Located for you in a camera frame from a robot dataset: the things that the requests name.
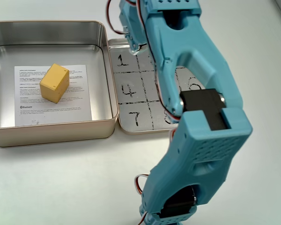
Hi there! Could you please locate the gold metal tin bin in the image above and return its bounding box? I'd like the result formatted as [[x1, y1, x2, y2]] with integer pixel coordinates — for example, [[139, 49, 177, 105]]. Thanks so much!
[[0, 20, 120, 149]]

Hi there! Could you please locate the metal tin lid with numbers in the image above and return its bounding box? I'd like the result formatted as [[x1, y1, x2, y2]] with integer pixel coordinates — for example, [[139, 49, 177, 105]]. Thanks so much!
[[107, 38, 203, 136]]

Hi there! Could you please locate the yellow lego block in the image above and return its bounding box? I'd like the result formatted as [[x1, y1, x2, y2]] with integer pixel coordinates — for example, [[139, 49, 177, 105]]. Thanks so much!
[[39, 63, 70, 104]]

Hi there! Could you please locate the red white black servo cable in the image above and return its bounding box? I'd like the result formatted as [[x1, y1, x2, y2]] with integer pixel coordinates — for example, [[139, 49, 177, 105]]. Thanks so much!
[[133, 173, 153, 221], [106, 0, 127, 36]]

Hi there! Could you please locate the white printed paper sheet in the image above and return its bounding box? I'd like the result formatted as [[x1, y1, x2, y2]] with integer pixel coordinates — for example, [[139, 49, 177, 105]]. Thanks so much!
[[14, 64, 93, 126]]

